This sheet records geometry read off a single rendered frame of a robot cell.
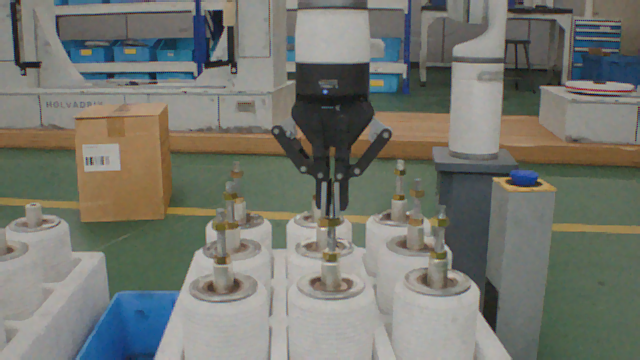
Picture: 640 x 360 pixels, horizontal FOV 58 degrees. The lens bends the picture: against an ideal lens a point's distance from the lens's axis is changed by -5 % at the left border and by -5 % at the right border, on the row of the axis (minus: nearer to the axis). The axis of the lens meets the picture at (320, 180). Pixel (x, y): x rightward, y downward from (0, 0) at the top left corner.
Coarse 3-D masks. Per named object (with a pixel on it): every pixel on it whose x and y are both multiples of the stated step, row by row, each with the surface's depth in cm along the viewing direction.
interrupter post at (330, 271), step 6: (324, 264) 65; (330, 264) 65; (336, 264) 65; (324, 270) 65; (330, 270) 65; (336, 270) 65; (324, 276) 65; (330, 276) 65; (336, 276) 65; (324, 282) 66; (330, 282) 65; (336, 282) 65; (324, 288) 66; (330, 288) 65; (336, 288) 66
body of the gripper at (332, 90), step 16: (304, 64) 58; (320, 64) 57; (336, 64) 57; (352, 64) 58; (368, 64) 60; (304, 80) 59; (320, 80) 58; (336, 80) 58; (352, 80) 58; (368, 80) 60; (304, 96) 60; (320, 96) 58; (336, 96) 58; (352, 96) 59; (368, 96) 61; (304, 112) 62; (320, 112) 61; (336, 112) 61; (352, 112) 60; (368, 112) 60; (304, 128) 62; (352, 128) 61; (352, 144) 62
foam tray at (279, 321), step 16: (192, 272) 88; (272, 288) 84; (176, 304) 78; (272, 304) 84; (176, 320) 73; (272, 320) 74; (288, 320) 74; (384, 320) 74; (480, 320) 73; (176, 336) 69; (272, 336) 70; (288, 336) 73; (384, 336) 70; (480, 336) 69; (160, 352) 66; (176, 352) 66; (272, 352) 66; (288, 352) 73; (384, 352) 66; (480, 352) 67; (496, 352) 66
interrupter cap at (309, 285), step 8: (312, 272) 69; (320, 272) 69; (344, 272) 69; (304, 280) 67; (312, 280) 67; (320, 280) 68; (344, 280) 68; (352, 280) 67; (360, 280) 67; (304, 288) 65; (312, 288) 65; (320, 288) 66; (344, 288) 66; (352, 288) 65; (360, 288) 65; (312, 296) 63; (320, 296) 63; (328, 296) 63; (336, 296) 63; (344, 296) 63; (352, 296) 64
